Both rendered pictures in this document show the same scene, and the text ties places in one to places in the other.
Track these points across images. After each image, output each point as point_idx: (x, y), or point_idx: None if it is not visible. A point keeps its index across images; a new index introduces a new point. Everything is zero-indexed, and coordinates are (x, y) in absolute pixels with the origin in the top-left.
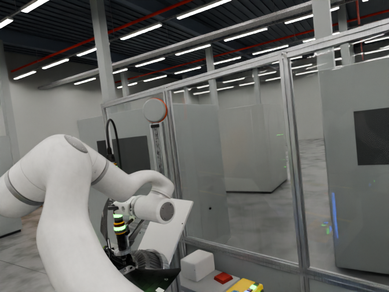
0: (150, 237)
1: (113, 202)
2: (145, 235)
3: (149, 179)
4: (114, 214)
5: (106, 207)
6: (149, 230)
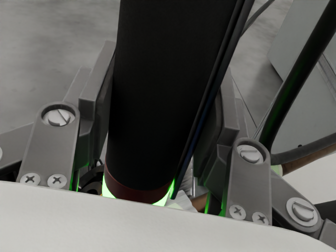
0: (311, 196)
1: (32, 130)
2: (304, 168)
3: None
4: (104, 170)
5: (244, 27)
6: (324, 170)
